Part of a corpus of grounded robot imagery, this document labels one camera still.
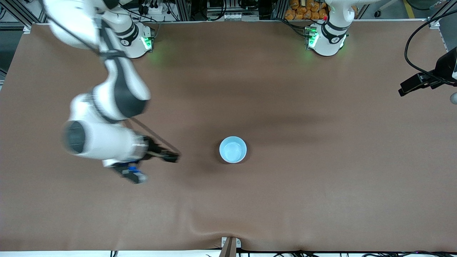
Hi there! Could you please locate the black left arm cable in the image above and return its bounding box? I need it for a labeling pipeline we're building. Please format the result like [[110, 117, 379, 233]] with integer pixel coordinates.
[[404, 9, 457, 85]]

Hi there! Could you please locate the orange packaged items pile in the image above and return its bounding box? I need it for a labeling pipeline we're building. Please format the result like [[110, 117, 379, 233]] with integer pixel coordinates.
[[285, 0, 329, 21]]

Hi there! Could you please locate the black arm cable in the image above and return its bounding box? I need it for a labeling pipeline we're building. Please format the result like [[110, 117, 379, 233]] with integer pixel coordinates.
[[124, 118, 180, 153], [404, 9, 457, 85]]

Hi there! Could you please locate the white power strip with plugs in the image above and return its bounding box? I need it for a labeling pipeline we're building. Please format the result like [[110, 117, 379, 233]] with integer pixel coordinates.
[[140, 0, 164, 15]]

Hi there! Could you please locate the blue plastic bowl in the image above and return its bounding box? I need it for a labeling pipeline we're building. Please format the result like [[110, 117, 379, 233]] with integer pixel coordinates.
[[219, 136, 247, 164]]

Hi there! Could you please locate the white terminal block device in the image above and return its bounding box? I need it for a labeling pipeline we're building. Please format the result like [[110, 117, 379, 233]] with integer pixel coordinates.
[[224, 12, 260, 21]]

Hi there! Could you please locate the brown table mat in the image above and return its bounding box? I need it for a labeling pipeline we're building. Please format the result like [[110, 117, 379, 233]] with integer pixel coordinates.
[[0, 21, 452, 252]]

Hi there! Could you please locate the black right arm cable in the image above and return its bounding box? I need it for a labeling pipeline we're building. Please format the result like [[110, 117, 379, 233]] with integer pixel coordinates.
[[124, 118, 180, 153]]

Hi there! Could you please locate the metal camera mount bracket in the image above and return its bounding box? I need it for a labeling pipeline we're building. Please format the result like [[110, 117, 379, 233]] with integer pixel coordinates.
[[221, 236, 242, 257]]

